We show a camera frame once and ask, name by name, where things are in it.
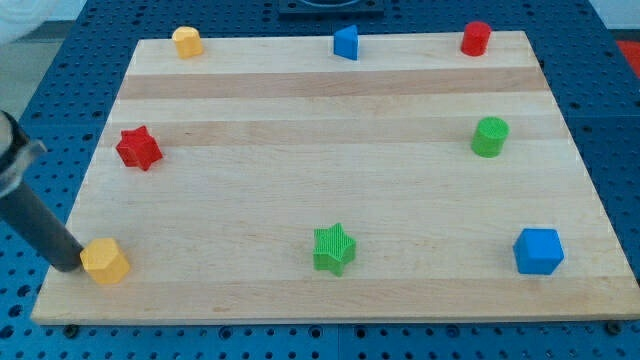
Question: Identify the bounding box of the wooden board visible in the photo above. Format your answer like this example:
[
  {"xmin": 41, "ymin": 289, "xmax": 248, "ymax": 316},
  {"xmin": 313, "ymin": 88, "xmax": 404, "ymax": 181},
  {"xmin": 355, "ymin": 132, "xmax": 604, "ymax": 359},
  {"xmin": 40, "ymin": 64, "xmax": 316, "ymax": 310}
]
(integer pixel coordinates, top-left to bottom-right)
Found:
[{"xmin": 32, "ymin": 31, "xmax": 639, "ymax": 325}]

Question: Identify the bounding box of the red star block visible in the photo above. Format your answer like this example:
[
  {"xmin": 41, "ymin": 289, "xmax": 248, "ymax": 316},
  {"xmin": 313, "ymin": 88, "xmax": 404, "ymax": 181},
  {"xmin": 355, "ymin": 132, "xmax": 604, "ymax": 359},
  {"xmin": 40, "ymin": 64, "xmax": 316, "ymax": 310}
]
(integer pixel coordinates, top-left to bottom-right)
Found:
[{"xmin": 116, "ymin": 125, "xmax": 163, "ymax": 171}]

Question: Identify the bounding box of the yellow hexagon block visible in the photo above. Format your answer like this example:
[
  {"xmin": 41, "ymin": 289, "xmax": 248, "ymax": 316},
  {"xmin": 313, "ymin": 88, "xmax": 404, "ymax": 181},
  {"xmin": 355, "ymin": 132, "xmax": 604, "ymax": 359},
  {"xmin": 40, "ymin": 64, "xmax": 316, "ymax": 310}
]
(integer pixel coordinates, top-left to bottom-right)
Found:
[{"xmin": 80, "ymin": 238, "xmax": 131, "ymax": 285}]

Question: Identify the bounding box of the green star block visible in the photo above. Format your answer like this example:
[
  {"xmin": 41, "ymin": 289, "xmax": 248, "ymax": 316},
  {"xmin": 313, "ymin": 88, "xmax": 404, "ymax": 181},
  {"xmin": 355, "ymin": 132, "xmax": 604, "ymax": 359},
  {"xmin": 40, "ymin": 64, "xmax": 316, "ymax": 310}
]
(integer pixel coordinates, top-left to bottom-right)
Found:
[{"xmin": 313, "ymin": 223, "xmax": 357, "ymax": 277}]

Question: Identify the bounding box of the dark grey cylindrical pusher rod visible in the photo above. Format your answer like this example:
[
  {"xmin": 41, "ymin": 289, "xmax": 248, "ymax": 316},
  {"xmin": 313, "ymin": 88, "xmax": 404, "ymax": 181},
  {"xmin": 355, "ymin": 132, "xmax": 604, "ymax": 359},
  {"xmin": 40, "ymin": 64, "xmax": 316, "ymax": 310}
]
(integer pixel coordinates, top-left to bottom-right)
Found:
[{"xmin": 1, "ymin": 112, "xmax": 83, "ymax": 272}]

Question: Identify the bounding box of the red cylinder block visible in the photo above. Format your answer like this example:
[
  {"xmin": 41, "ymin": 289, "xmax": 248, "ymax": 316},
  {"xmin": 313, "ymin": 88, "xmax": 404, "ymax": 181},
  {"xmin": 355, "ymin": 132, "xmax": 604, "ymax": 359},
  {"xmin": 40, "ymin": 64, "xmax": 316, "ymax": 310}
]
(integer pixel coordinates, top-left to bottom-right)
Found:
[{"xmin": 460, "ymin": 21, "xmax": 492, "ymax": 57}]

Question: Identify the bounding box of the green cylinder block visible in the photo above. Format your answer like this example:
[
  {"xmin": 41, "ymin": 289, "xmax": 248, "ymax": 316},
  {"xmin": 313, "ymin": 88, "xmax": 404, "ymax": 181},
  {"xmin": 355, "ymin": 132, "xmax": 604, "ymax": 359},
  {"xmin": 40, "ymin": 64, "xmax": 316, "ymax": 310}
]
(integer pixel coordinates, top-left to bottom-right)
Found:
[{"xmin": 471, "ymin": 117, "xmax": 510, "ymax": 158}]

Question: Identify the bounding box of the blue triangle block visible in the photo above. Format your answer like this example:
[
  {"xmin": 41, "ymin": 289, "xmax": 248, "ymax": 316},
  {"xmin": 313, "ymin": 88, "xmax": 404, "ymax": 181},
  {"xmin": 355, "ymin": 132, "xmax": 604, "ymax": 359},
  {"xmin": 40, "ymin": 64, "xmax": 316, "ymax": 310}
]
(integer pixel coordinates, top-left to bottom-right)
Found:
[{"xmin": 333, "ymin": 25, "xmax": 359, "ymax": 61}]

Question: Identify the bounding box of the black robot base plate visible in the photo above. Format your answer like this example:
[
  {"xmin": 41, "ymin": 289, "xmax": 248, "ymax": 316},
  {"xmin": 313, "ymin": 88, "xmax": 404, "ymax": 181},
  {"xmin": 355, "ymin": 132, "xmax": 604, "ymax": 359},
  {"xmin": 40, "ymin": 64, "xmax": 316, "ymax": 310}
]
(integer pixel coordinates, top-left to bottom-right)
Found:
[{"xmin": 276, "ymin": 0, "xmax": 385, "ymax": 17}]

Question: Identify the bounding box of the blue cube block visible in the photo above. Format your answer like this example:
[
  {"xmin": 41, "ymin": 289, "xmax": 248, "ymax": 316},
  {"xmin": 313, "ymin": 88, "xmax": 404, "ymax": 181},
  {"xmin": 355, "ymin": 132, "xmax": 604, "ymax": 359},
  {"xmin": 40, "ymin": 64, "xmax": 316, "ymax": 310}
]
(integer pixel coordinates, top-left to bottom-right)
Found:
[{"xmin": 513, "ymin": 228, "xmax": 565, "ymax": 275}]

